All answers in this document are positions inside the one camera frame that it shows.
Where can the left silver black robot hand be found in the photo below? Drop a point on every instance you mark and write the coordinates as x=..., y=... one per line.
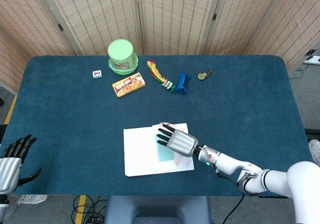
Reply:
x=8, y=174

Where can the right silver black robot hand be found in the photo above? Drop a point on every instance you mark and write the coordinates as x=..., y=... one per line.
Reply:
x=182, y=143

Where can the blue and white tasselled bookmark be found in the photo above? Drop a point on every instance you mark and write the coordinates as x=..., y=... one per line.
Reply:
x=165, y=155

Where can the white paper booklet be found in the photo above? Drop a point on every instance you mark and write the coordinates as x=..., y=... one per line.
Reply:
x=137, y=153

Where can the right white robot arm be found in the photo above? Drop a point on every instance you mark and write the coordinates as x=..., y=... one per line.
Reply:
x=300, y=176

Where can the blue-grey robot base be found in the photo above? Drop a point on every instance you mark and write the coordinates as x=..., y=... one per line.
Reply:
x=157, y=209

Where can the white sneaker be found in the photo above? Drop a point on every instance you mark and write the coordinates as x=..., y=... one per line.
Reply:
x=32, y=199
x=315, y=151

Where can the black correction tape dispenser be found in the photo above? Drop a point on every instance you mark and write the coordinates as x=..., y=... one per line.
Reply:
x=201, y=77

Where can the colourful feather shuttlecock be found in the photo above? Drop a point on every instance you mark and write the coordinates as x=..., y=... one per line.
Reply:
x=155, y=71

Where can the yellow curry box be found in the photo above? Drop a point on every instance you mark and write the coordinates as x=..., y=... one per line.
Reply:
x=128, y=85

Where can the blue table cloth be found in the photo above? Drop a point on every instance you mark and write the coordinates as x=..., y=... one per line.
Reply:
x=75, y=121

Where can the white mahjong tile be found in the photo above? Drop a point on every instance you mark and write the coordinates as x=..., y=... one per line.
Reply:
x=97, y=74

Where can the green plastic toy bucket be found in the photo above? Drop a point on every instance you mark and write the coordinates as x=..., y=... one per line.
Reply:
x=121, y=51

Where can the woven bamboo folding screen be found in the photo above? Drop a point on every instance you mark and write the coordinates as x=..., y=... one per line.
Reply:
x=175, y=21

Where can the dark metal screen hinge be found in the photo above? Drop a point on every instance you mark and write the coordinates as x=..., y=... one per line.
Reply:
x=311, y=51
x=214, y=17
x=60, y=27

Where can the white power strip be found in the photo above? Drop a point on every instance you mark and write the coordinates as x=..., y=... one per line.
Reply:
x=312, y=60

